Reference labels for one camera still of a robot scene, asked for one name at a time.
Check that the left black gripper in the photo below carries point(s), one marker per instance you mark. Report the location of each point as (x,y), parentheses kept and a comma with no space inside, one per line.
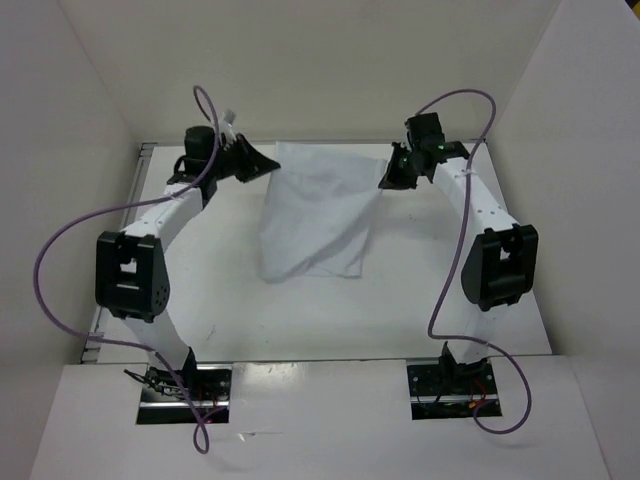
(254,163)

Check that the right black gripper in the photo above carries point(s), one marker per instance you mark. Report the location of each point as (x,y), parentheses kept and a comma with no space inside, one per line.
(393,179)

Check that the white skirt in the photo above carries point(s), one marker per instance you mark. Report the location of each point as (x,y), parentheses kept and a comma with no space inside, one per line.
(317,213)

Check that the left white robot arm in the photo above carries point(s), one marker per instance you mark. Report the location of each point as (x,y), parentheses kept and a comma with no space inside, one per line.
(132,280)

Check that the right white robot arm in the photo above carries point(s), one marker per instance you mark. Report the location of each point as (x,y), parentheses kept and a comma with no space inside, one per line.
(498,257)

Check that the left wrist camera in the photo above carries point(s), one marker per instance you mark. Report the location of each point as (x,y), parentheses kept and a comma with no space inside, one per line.
(226,126)

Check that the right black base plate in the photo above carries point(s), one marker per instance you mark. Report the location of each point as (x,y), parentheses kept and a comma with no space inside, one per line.
(432,397)

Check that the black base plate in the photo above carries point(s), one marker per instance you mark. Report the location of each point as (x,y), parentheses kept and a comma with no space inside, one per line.
(432,397)
(162,403)

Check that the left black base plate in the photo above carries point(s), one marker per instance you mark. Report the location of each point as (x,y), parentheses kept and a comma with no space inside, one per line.
(162,403)

